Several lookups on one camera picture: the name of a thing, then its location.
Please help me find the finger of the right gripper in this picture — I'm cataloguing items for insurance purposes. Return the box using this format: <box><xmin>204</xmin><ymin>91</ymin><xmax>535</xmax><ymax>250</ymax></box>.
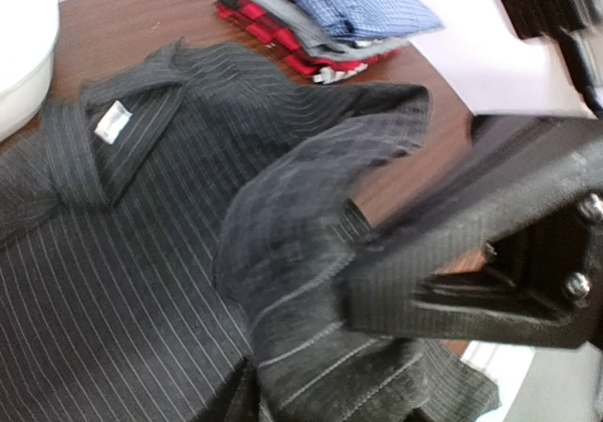
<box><xmin>342</xmin><ymin>115</ymin><xmax>602</xmax><ymax>349</ymax></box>

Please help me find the black pinstriped long sleeve shirt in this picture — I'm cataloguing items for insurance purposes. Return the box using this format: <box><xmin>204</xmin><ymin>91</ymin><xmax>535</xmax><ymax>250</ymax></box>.
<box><xmin>1</xmin><ymin>43</ymin><xmax>499</xmax><ymax>421</ymax></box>

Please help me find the grey folded shirt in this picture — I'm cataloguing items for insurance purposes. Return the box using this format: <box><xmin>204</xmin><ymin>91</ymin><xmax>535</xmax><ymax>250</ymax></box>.
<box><xmin>251</xmin><ymin>0</ymin><xmax>409</xmax><ymax>62</ymax></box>

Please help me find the blue checked folded shirt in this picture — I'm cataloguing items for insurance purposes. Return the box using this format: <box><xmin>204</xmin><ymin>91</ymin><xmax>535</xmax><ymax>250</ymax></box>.
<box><xmin>292</xmin><ymin>0</ymin><xmax>442</xmax><ymax>41</ymax></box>

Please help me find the red black folded shirt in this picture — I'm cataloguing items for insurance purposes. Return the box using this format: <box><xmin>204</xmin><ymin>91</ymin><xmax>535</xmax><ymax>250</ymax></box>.
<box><xmin>215</xmin><ymin>0</ymin><xmax>403</xmax><ymax>85</ymax></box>

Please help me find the white plastic tub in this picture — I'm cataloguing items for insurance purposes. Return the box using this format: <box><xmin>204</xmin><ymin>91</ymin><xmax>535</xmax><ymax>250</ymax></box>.
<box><xmin>1</xmin><ymin>0</ymin><xmax>59</xmax><ymax>139</ymax></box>

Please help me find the front aluminium rail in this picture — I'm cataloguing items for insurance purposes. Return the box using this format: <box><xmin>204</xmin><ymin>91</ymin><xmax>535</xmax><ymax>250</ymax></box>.
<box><xmin>462</xmin><ymin>342</ymin><xmax>602</xmax><ymax>422</ymax></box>

